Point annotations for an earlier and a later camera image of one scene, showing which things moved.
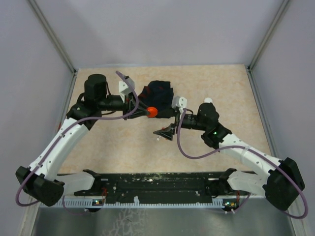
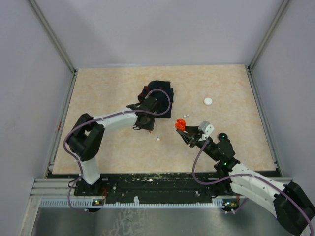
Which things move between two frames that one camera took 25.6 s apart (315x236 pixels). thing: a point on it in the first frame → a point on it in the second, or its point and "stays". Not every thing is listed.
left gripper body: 129,102 → 149,124
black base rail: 162,187 stays
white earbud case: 208,100 stays
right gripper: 169,131 → 194,138
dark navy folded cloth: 159,95 stays
